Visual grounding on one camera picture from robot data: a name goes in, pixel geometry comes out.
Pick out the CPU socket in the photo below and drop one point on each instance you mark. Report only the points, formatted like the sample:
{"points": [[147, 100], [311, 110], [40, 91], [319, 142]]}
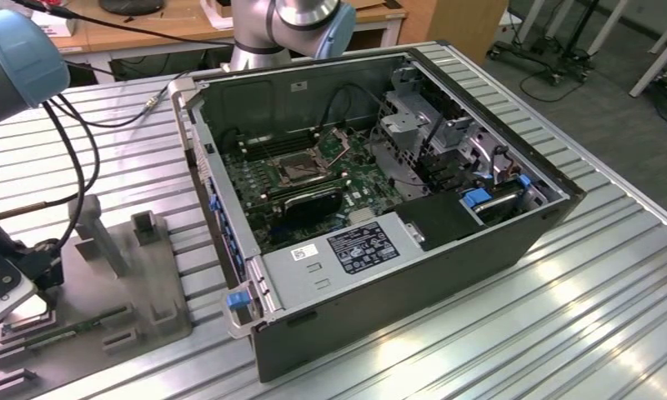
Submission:
{"points": [[302, 170]]}

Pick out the green motherboard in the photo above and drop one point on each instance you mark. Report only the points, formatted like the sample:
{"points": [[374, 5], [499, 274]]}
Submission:
{"points": [[367, 175]]}

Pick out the black RAM slots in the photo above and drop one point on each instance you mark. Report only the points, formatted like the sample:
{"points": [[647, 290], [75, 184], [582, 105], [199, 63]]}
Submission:
{"points": [[275, 143]]}

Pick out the black plastic shroud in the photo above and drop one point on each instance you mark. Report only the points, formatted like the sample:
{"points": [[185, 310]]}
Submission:
{"points": [[436, 223]]}

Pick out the silver power supply unit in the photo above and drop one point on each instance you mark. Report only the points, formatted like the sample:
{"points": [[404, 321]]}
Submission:
{"points": [[311, 279]]}

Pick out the silver drive cage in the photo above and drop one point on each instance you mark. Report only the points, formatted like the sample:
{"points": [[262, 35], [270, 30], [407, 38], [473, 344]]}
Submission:
{"points": [[400, 125]]}

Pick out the blue case latch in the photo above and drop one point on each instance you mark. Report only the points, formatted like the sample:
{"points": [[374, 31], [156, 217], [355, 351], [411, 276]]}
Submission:
{"points": [[238, 301]]}

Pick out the open black PC case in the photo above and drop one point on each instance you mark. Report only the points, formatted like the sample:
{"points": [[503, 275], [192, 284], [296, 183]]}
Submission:
{"points": [[395, 325]]}

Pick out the grey plastic parts rack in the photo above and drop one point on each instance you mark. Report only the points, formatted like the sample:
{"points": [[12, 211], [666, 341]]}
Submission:
{"points": [[116, 300]]}

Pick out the wooden cabinet panel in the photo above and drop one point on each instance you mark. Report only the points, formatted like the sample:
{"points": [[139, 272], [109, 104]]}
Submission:
{"points": [[462, 25]]}

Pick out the white cardboard box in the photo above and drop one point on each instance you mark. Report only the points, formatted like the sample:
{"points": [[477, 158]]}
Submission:
{"points": [[216, 16]]}

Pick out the wooden desk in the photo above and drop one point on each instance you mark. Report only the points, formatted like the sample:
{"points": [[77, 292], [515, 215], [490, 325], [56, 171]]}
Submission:
{"points": [[161, 25]]}

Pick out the black wheeled stand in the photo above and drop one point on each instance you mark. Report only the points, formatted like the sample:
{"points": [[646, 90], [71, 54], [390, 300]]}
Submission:
{"points": [[562, 58]]}

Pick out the green RAM stick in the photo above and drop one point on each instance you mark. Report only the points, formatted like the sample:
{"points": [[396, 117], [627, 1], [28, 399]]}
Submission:
{"points": [[67, 331]]}

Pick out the black round base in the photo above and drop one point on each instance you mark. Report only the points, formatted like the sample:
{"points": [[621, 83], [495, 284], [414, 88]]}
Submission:
{"points": [[121, 6]]}

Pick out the small white labelled box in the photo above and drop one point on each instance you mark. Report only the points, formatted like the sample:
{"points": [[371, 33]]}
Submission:
{"points": [[61, 29]]}

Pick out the black camera connector block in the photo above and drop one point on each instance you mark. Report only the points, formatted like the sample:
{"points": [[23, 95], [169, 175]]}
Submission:
{"points": [[41, 266]]}

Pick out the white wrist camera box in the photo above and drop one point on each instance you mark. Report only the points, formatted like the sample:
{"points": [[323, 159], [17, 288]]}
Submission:
{"points": [[3, 291]]}

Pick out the white table frame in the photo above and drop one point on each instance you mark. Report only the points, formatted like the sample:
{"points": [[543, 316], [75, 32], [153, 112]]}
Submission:
{"points": [[647, 71]]}

